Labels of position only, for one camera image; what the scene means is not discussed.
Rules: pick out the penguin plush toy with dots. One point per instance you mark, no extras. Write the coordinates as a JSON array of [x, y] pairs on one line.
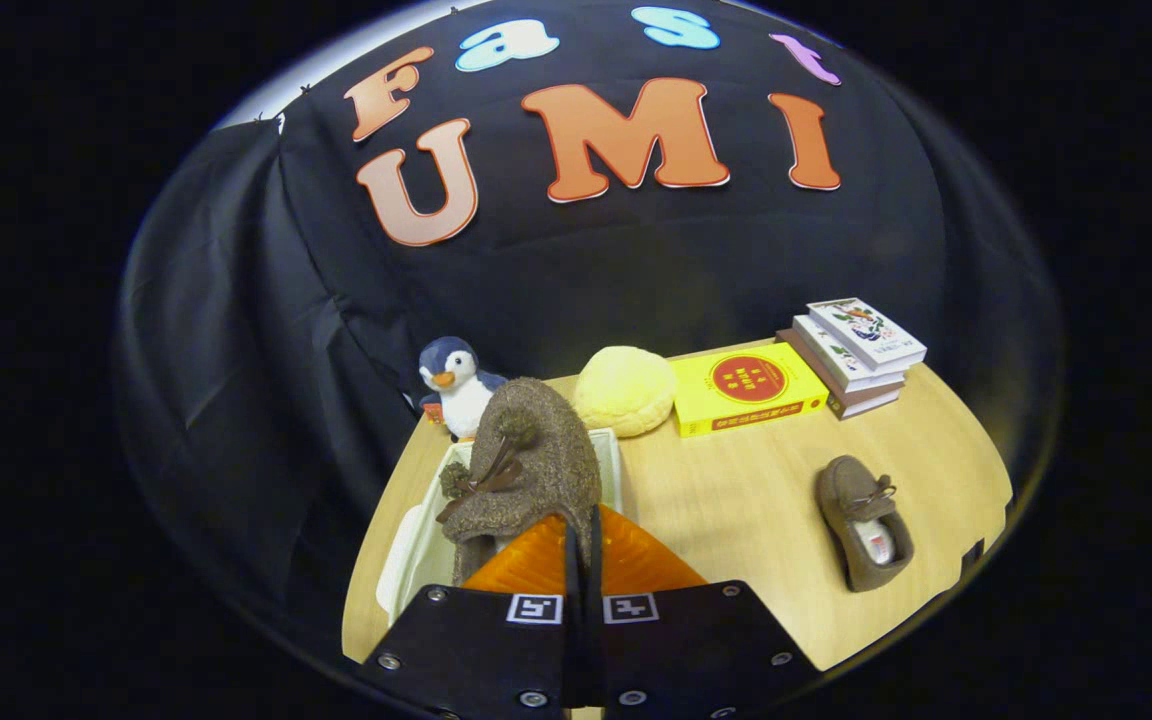
[[461, 395]]

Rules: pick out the beige fabric storage box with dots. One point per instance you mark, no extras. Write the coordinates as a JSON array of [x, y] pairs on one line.
[[421, 560]]

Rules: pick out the brown fuzzy shoe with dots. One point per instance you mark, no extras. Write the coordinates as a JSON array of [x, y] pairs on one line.
[[536, 470], [861, 540]]

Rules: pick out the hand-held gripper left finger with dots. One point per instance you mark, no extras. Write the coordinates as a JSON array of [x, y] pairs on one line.
[[476, 650]]

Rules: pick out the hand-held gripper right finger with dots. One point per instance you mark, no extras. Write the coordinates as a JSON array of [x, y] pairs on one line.
[[696, 650]]

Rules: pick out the white book with green print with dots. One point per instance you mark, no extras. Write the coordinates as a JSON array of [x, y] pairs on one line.
[[831, 355]]

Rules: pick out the yellow round bun plush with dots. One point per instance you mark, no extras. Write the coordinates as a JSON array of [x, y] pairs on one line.
[[626, 390]]

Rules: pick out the yellow book with red circle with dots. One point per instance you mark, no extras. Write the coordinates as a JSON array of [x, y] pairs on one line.
[[746, 385]]

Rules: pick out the brown cover book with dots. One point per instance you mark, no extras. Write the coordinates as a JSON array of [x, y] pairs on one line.
[[836, 400]]

